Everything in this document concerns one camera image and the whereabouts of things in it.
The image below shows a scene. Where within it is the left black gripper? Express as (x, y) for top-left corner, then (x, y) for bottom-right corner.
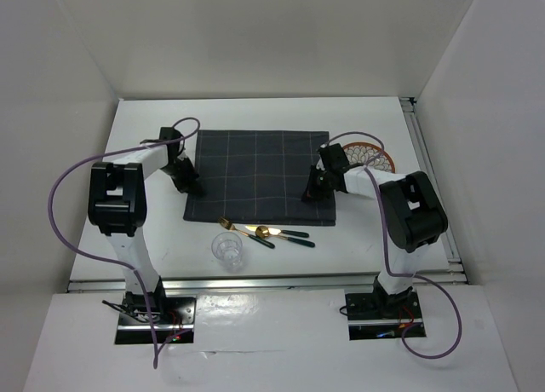
(159, 157), (202, 197)

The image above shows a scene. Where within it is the gold fork green handle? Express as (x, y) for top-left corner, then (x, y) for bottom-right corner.
(218, 216), (275, 249)

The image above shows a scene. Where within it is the dark plaid cloth placemat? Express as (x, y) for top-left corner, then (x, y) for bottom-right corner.
(183, 130), (336, 227)

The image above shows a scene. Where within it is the floral patterned plate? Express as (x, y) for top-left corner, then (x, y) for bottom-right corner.
(343, 141), (396, 173)

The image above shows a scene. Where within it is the gold spoon green handle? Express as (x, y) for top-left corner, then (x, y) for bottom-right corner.
(245, 226), (316, 248)

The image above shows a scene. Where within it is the clear plastic cup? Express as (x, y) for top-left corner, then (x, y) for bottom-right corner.
(211, 232), (243, 272)

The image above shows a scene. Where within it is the gold knife green handle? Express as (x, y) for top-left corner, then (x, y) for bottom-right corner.
(245, 225), (310, 239)

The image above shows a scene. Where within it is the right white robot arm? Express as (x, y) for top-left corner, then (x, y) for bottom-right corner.
(301, 144), (448, 317)

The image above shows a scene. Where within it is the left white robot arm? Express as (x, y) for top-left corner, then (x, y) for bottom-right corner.
(88, 127), (204, 323)

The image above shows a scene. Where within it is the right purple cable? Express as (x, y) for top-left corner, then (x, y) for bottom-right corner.
(324, 130), (463, 360)

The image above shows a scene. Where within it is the purple cable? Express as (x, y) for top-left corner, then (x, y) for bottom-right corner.
(324, 130), (463, 360)
(47, 117), (202, 370)

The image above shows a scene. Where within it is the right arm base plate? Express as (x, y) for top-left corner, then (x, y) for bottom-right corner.
(339, 290), (427, 341)

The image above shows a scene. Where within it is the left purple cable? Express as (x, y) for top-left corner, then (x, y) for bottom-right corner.
(47, 117), (202, 370)

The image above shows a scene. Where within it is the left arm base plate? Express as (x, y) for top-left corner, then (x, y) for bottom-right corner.
(109, 297), (197, 345)

